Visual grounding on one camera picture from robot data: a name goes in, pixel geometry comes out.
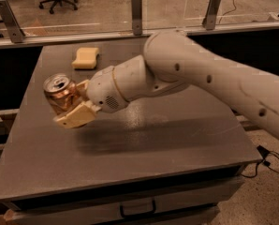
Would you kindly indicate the grey table drawer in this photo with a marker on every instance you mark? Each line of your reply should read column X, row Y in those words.
column 195, row 205

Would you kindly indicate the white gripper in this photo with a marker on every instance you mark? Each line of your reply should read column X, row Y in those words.
column 104, row 91

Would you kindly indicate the right metal bracket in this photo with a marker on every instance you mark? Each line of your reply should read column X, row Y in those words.
column 209, row 20

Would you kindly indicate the black drawer handle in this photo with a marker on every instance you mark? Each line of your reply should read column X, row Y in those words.
column 137, row 210

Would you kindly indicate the middle metal bracket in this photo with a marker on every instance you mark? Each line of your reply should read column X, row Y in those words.
column 136, row 12

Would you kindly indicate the orange soda can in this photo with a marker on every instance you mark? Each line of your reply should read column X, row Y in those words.
column 61, row 92

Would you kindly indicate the glass barrier panel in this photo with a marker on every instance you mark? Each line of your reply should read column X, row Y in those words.
column 41, row 18

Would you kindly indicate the metal bracket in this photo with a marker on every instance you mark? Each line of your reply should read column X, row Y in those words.
column 136, row 12
column 15, row 33
column 209, row 20

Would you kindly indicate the left metal bracket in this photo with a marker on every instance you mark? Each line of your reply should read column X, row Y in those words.
column 15, row 33

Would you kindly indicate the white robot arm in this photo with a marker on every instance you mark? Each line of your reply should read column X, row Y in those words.
column 171, row 62

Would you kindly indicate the yellow sponge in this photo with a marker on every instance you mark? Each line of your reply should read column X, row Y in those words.
column 85, row 58

